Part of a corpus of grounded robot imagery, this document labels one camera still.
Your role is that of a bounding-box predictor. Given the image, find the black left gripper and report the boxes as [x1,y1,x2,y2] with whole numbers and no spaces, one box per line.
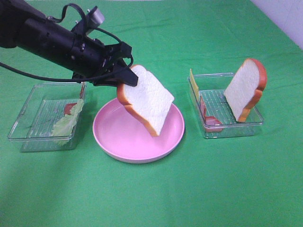
[68,35,138,87]

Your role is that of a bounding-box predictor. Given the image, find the toy bread slice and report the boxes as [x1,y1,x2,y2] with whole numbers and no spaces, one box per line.
[223,58,267,122]
[117,65,174,137]

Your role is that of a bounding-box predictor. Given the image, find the toy bacon strip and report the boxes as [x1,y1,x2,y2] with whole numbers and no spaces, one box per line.
[200,95,223,132]
[64,82,86,115]

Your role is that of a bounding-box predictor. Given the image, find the yellow toy cheese slice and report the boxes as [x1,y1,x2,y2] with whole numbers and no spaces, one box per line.
[189,68,200,101]

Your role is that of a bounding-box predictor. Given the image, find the toy lettuce leaf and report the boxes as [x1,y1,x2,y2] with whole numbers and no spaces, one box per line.
[51,99,84,146]

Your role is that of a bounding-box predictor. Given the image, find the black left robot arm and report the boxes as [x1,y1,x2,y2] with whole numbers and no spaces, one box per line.
[0,0,138,87]

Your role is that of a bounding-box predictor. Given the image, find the pink round plate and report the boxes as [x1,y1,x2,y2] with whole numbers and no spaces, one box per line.
[92,98,185,164]

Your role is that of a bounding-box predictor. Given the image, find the left clear plastic container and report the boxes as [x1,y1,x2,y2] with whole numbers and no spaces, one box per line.
[8,83,81,152]

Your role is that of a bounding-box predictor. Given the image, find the clear plastic container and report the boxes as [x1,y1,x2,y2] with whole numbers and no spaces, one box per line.
[8,83,81,152]
[188,72,264,139]

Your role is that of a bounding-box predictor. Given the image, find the right clear plastic container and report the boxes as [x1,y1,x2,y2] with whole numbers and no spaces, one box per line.
[188,72,264,139]

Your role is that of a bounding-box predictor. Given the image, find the green tablecloth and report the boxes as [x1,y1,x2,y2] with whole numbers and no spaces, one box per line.
[0,0,303,227]

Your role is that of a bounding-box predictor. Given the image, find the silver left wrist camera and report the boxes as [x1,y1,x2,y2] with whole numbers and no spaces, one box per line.
[86,6,105,28]

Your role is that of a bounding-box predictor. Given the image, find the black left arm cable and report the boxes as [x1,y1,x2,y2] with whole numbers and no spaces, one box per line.
[0,3,134,83]

